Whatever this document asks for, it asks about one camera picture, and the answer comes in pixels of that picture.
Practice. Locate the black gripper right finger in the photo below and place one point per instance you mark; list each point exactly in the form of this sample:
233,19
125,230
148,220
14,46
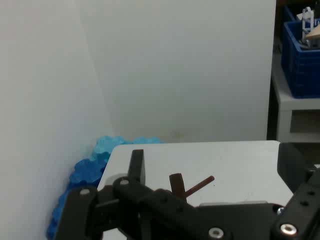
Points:
307,200

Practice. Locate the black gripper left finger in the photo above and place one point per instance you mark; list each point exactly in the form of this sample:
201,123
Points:
130,197

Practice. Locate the wooden mug tree stand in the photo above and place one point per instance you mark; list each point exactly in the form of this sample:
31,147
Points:
176,183

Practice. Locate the dark blue foam mat tile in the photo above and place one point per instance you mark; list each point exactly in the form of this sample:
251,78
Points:
87,171
58,215

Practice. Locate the light blue foam mat tile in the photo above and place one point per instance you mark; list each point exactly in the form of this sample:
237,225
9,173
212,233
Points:
107,145
146,140

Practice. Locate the white shelf unit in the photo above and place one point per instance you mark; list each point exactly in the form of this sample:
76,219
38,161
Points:
287,107

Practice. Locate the blue plastic crate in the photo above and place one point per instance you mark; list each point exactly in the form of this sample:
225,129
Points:
300,65
289,13

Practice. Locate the tan cardboard piece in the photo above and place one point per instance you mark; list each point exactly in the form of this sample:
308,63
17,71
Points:
314,33

